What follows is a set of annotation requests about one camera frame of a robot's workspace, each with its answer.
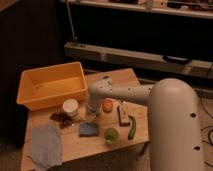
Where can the wooden side table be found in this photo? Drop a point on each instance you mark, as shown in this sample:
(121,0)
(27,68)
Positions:
(75,147)

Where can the grey folded cloth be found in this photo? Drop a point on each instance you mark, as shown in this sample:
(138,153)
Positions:
(45,147)

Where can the yellow plastic bin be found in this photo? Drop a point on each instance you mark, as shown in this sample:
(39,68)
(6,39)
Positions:
(50,86)

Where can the grey low shelf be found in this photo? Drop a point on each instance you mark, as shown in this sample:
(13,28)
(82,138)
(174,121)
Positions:
(137,59)

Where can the blue sponge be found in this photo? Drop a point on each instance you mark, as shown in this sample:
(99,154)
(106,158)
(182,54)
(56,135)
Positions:
(88,130)

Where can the green plastic cup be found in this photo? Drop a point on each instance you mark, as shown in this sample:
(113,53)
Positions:
(111,135)

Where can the dark dried fruit pile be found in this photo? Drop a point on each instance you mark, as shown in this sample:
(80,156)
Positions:
(63,119)

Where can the brown chocolate bar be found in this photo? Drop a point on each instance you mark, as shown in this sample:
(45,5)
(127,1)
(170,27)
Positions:
(123,115)

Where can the green cucumber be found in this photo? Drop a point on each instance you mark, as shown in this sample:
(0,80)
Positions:
(133,128)

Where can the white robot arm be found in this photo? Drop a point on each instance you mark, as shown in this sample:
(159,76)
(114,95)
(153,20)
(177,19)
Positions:
(173,121)

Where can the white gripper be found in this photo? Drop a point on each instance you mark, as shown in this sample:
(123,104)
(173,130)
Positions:
(93,109)

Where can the orange small bowl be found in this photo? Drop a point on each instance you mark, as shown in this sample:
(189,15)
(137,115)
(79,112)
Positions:
(107,106)

